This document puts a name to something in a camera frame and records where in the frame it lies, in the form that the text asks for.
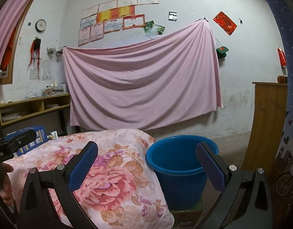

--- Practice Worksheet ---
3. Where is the person left hand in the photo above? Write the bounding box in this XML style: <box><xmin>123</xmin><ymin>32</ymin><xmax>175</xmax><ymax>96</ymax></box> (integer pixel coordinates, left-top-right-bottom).
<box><xmin>0</xmin><ymin>163</ymin><xmax>14</xmax><ymax>205</ymax></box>

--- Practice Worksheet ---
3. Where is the blue cardboard box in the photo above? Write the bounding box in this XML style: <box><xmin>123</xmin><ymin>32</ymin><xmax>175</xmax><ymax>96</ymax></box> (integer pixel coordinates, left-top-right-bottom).
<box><xmin>5</xmin><ymin>126</ymin><xmax>48</xmax><ymax>157</ymax></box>

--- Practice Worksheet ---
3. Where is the white blue cartoon bag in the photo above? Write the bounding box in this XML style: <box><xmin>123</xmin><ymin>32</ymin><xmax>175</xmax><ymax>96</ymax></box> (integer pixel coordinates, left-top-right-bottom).
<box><xmin>47</xmin><ymin>131</ymin><xmax>58</xmax><ymax>140</ymax></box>

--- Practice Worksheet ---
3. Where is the blue plastic bucket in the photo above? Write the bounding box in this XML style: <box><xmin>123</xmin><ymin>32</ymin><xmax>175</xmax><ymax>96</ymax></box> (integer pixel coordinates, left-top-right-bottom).
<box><xmin>146</xmin><ymin>135</ymin><xmax>219</xmax><ymax>210</ymax></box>

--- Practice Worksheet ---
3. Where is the floral pink quilt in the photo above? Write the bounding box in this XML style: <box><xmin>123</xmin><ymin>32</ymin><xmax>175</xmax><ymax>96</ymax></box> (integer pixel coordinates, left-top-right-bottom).
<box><xmin>8</xmin><ymin>129</ymin><xmax>174</xmax><ymax>228</ymax></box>

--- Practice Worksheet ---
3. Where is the wooden shelf desk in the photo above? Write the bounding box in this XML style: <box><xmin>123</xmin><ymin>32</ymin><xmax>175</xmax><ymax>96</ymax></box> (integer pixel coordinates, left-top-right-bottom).
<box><xmin>0</xmin><ymin>93</ymin><xmax>71</xmax><ymax>138</ymax></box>

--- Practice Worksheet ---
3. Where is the stack of books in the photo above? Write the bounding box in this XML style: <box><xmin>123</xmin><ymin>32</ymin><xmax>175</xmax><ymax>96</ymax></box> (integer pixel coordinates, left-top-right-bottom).
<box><xmin>41</xmin><ymin>81</ymin><xmax>67</xmax><ymax>96</ymax></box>

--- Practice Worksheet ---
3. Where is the wooden cabinet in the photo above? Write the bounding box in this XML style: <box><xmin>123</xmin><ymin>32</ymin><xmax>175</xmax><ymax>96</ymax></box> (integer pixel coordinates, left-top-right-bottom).
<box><xmin>241</xmin><ymin>82</ymin><xmax>287</xmax><ymax>172</ymax></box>

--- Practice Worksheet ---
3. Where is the wooden window frame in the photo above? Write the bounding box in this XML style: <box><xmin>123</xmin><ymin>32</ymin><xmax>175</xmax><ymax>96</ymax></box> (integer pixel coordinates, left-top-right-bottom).
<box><xmin>0</xmin><ymin>0</ymin><xmax>34</xmax><ymax>85</ymax></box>

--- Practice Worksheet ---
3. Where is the red tassel wall ornament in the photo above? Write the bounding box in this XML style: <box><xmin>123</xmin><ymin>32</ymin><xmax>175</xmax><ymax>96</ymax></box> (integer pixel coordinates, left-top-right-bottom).
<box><xmin>28</xmin><ymin>37</ymin><xmax>41</xmax><ymax>70</ymax></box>

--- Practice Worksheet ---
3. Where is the pink sheet on wall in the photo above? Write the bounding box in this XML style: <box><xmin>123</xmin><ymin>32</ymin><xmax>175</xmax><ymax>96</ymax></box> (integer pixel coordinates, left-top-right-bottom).
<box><xmin>63</xmin><ymin>20</ymin><xmax>222</xmax><ymax>131</ymax></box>

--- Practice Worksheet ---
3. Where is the round wall clock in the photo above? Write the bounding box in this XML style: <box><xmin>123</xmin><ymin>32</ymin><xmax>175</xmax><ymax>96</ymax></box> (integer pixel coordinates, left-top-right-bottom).
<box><xmin>35</xmin><ymin>19</ymin><xmax>47</xmax><ymax>33</ymax></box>

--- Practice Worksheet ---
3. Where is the red paper wall poster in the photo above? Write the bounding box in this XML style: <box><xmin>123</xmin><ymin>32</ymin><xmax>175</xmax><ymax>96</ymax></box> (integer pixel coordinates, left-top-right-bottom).
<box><xmin>213</xmin><ymin>11</ymin><xmax>237</xmax><ymax>36</ymax></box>

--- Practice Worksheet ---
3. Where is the wall certificates cluster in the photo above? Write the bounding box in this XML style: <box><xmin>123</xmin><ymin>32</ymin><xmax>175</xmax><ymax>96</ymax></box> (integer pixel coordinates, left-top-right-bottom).
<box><xmin>78</xmin><ymin>0</ymin><xmax>159</xmax><ymax>47</ymax></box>

